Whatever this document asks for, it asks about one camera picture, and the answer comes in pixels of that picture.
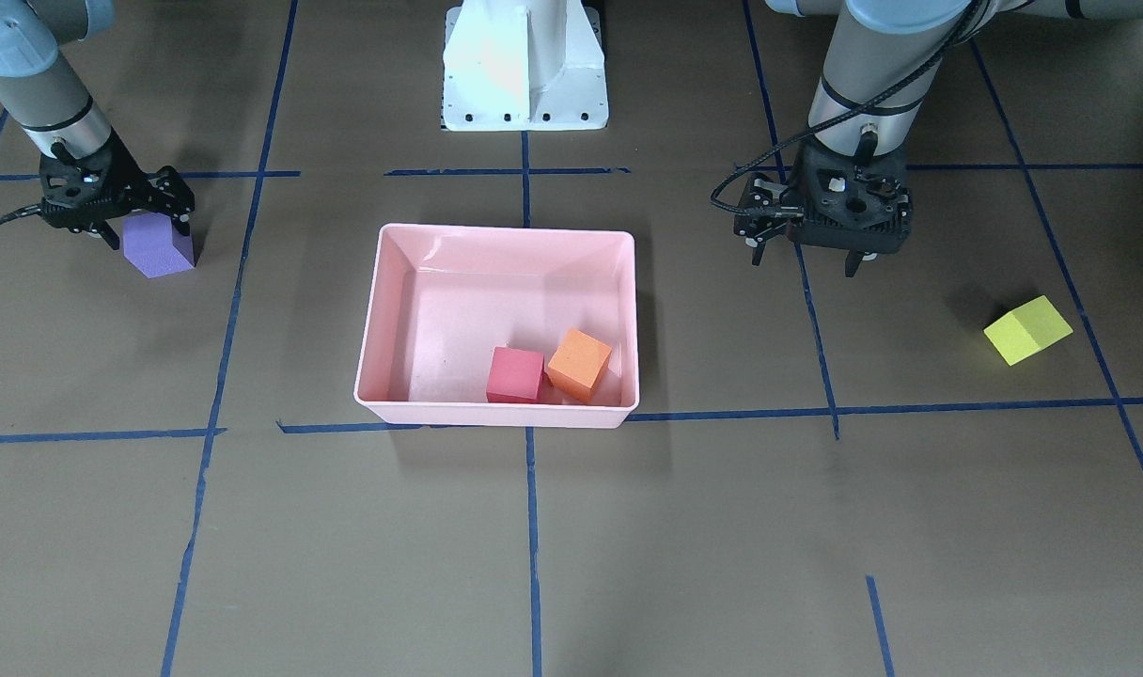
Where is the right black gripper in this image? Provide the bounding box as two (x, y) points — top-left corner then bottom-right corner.
(39, 141), (195, 250)

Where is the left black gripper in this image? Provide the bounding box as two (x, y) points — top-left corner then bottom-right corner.
(748, 141), (914, 278)

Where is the purple foam block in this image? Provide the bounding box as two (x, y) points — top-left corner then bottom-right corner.
(121, 212), (195, 279)

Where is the yellow foam block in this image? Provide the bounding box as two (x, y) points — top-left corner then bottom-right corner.
(983, 295), (1073, 366)

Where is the orange foam block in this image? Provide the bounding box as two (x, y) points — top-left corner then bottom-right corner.
(544, 327), (613, 404)

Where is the pink foam block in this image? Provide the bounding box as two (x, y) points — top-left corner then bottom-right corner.
(485, 347), (545, 404)

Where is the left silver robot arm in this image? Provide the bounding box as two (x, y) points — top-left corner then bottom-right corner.
(733, 1), (1143, 277)

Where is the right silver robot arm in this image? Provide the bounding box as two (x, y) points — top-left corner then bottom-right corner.
(0, 1), (195, 249)

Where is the pink plastic bin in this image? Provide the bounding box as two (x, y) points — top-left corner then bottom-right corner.
(353, 224), (640, 429)

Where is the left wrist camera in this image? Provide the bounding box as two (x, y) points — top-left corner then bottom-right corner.
(733, 172), (804, 247)

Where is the white pedestal column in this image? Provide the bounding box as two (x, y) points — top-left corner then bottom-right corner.
(440, 1), (610, 133)

